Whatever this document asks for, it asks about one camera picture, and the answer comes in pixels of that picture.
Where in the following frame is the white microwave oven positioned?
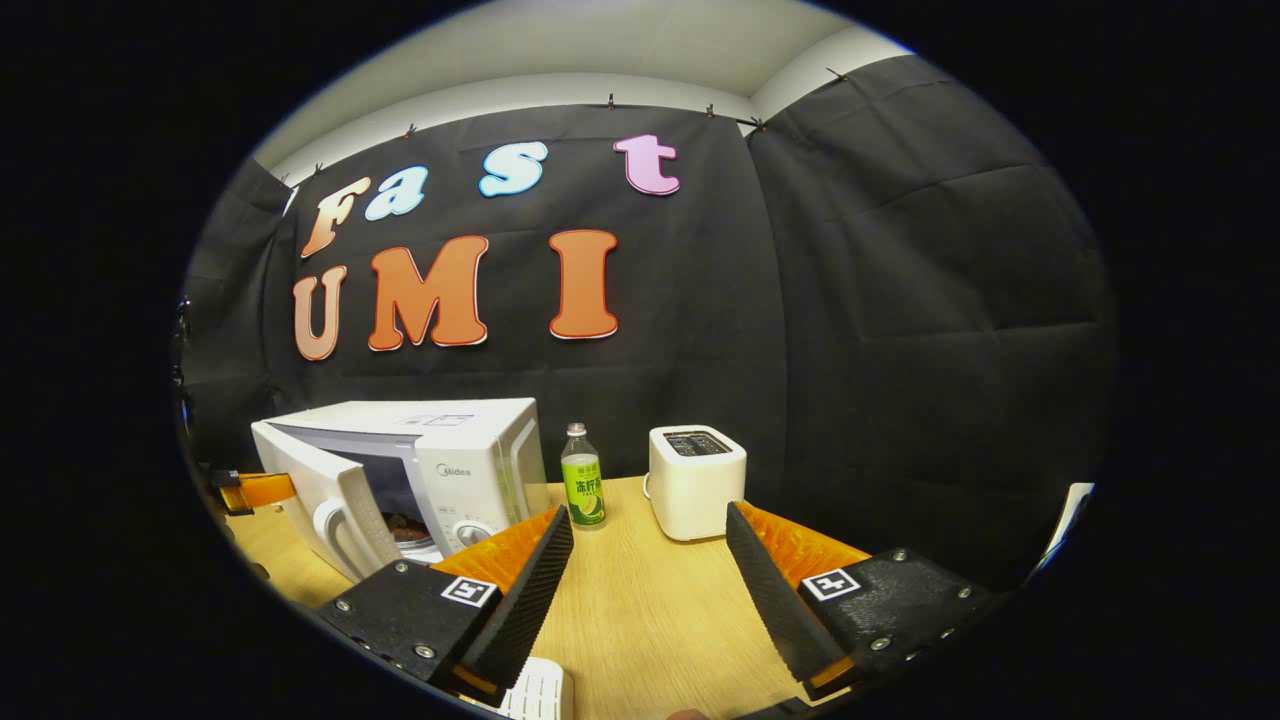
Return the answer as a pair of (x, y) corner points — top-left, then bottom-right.
(250, 398), (551, 584)

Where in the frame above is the white toaster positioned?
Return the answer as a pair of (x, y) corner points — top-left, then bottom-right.
(643, 425), (748, 543)

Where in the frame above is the white board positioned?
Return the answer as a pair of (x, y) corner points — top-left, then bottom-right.
(1035, 482), (1096, 571)

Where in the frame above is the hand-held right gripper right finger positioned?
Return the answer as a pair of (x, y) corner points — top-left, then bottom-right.
(724, 502), (1001, 701)

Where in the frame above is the green label drink bottle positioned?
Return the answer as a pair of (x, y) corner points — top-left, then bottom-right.
(560, 422), (607, 531)

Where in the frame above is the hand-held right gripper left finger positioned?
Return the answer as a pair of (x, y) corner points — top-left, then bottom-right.
(315, 505), (576, 708)

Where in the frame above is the black backdrop cloth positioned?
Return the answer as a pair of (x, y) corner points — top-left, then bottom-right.
(180, 55), (1116, 591)

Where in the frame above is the white ribbed tray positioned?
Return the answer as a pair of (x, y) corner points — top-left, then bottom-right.
(497, 655), (576, 720)

